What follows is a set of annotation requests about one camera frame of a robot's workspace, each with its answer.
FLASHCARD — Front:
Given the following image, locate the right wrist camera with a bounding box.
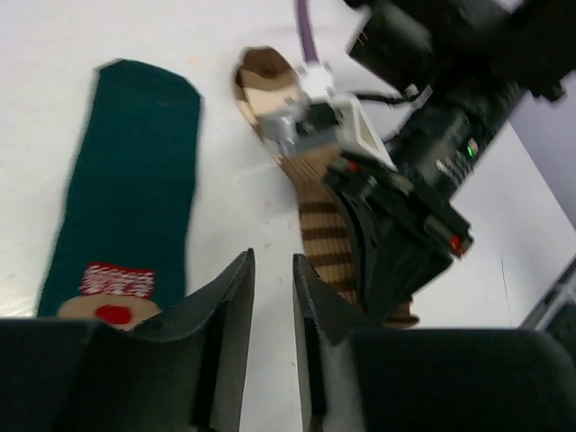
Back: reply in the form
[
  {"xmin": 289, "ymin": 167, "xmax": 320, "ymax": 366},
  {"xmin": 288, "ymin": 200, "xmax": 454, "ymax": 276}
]
[{"xmin": 263, "ymin": 62, "xmax": 400, "ymax": 170}]

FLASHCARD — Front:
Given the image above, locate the dark green reindeer sock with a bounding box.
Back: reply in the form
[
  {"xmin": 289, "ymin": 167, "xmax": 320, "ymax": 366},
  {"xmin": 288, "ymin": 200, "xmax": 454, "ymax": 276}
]
[{"xmin": 37, "ymin": 59, "xmax": 203, "ymax": 330}]

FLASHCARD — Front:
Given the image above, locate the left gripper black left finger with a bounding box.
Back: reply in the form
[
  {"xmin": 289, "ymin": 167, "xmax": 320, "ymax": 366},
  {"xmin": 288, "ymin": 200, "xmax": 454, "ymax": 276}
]
[{"xmin": 1, "ymin": 250, "xmax": 256, "ymax": 431}]

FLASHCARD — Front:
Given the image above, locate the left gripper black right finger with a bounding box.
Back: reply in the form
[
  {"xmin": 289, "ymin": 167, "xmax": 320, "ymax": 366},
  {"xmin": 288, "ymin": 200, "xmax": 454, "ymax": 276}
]
[{"xmin": 292, "ymin": 255, "xmax": 575, "ymax": 431}]

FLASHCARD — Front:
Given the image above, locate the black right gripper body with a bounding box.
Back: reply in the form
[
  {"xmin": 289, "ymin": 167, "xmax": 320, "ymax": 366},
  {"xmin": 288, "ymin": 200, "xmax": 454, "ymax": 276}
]
[{"xmin": 324, "ymin": 85, "xmax": 525, "ymax": 323}]

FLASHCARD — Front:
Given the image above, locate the brown striped sock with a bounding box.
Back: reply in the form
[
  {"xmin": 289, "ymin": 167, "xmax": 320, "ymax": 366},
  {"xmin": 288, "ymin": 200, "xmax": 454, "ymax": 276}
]
[{"xmin": 232, "ymin": 45, "xmax": 420, "ymax": 329}]

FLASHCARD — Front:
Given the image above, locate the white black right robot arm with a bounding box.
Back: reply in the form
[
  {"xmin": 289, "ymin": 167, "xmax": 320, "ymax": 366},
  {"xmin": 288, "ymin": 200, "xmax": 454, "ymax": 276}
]
[{"xmin": 324, "ymin": 1, "xmax": 575, "ymax": 323}]

